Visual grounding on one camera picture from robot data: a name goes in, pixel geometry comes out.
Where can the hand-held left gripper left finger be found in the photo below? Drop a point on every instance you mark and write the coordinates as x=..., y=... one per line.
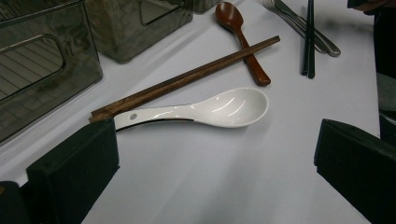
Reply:
x=71, y=174

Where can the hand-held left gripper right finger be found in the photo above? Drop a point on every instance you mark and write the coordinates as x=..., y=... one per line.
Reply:
x=358, y=168

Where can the black chopstick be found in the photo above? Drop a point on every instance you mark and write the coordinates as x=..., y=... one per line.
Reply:
x=311, y=62
x=305, y=62

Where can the clear grey plastic bin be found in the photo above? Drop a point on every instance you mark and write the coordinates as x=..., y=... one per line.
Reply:
x=77, y=46
x=118, y=31

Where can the white ceramic spoon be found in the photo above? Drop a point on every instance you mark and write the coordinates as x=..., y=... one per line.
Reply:
x=230, y=107

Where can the brown wooden chopstick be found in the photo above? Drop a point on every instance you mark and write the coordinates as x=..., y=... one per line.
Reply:
x=186, y=74
x=186, y=80

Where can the metal fork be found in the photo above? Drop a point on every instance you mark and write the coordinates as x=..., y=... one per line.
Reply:
x=289, y=22

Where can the brown wooden spoon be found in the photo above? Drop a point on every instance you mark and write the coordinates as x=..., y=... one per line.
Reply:
x=230, y=15

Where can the white table cover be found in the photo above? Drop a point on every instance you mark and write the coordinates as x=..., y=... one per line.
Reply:
x=218, y=171

